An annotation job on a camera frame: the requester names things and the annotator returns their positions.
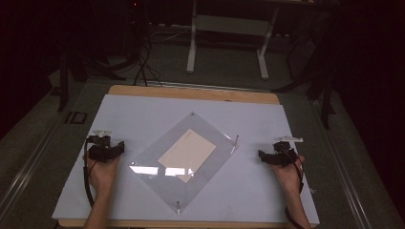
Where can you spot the clear acrylic photo frame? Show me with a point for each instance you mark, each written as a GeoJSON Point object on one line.
{"type": "Point", "coordinates": [203, 127]}

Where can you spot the wooden table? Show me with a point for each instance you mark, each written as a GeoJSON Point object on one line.
{"type": "Point", "coordinates": [191, 93]}

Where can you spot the metal floor rail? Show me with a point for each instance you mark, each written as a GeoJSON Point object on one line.
{"type": "Point", "coordinates": [347, 178]}
{"type": "Point", "coordinates": [25, 171]}

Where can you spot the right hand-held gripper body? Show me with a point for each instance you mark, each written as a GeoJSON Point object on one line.
{"type": "Point", "coordinates": [283, 155]}

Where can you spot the white table mat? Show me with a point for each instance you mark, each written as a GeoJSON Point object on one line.
{"type": "Point", "coordinates": [248, 191]}

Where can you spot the black metal stand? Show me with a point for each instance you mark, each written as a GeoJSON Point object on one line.
{"type": "Point", "coordinates": [325, 101]}
{"type": "Point", "coordinates": [63, 89]}

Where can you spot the person's right hand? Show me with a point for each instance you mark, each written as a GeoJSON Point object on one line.
{"type": "Point", "coordinates": [288, 178]}

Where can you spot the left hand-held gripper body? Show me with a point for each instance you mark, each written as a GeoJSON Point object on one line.
{"type": "Point", "coordinates": [97, 152]}

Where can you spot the person's left hand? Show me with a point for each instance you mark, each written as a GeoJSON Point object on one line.
{"type": "Point", "coordinates": [102, 175]}

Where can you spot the photo print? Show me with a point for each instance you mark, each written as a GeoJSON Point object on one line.
{"type": "Point", "coordinates": [187, 154]}

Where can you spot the black floor plate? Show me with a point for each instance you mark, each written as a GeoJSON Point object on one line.
{"type": "Point", "coordinates": [76, 117]}

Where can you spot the white metal desk frame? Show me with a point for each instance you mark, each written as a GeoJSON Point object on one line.
{"type": "Point", "coordinates": [262, 60]}

